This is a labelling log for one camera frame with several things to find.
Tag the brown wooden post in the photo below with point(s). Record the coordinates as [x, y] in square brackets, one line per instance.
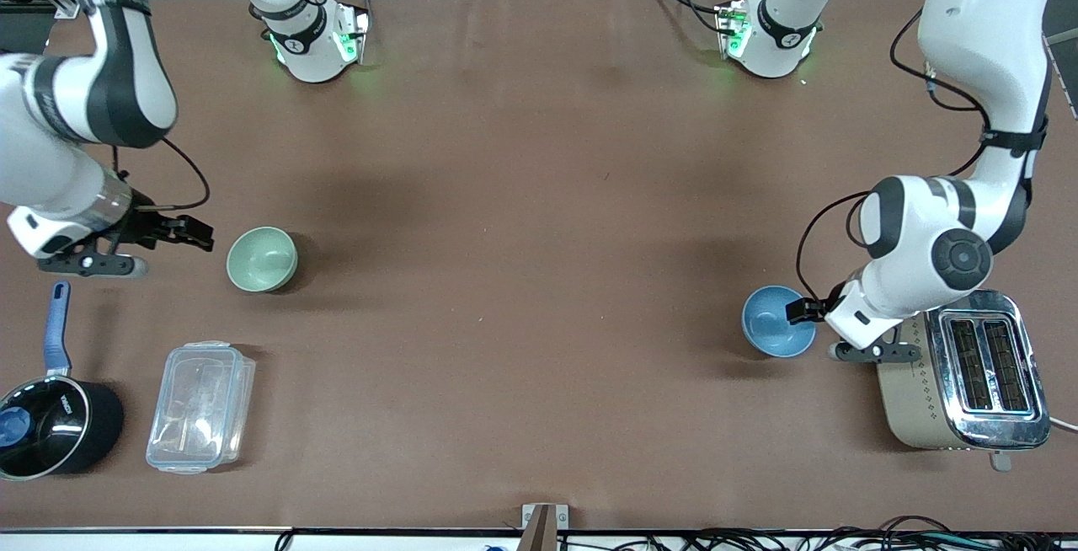
[541, 534]

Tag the clear plastic food container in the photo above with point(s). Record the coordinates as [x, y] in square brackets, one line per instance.
[200, 408]

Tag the blue bowl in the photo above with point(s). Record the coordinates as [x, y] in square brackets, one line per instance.
[771, 323]

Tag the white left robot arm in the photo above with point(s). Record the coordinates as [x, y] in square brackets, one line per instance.
[985, 29]

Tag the metal bracket plate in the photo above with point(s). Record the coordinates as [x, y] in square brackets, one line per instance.
[563, 517]

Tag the brown table mat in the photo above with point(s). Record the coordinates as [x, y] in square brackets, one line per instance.
[539, 155]

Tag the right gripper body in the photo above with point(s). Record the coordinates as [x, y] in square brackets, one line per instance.
[148, 226]

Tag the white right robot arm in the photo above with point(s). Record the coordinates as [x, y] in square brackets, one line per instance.
[126, 88]

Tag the glass lid blue knob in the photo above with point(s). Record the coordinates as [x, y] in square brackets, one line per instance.
[15, 427]

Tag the beige chrome toaster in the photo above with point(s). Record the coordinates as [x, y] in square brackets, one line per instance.
[994, 366]

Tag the green bowl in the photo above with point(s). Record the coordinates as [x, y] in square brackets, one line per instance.
[261, 259]

